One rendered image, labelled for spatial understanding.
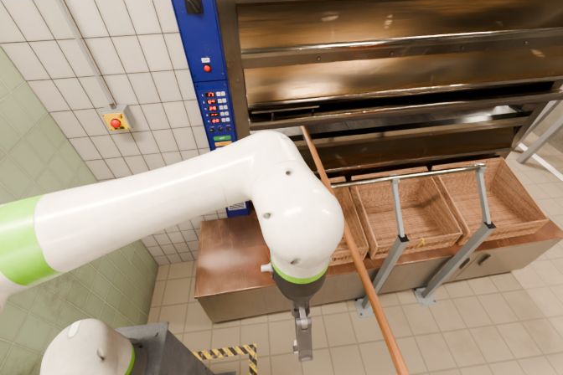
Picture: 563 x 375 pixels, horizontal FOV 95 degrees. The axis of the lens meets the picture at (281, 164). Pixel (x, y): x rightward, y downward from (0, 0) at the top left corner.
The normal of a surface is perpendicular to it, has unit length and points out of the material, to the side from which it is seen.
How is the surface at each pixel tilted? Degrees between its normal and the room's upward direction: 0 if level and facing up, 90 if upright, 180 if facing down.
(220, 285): 0
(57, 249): 62
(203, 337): 0
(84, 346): 12
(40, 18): 90
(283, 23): 70
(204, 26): 90
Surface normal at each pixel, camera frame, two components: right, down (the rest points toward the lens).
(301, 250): -0.07, 0.44
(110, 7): 0.15, 0.67
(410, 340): -0.01, -0.73
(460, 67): 0.14, 0.38
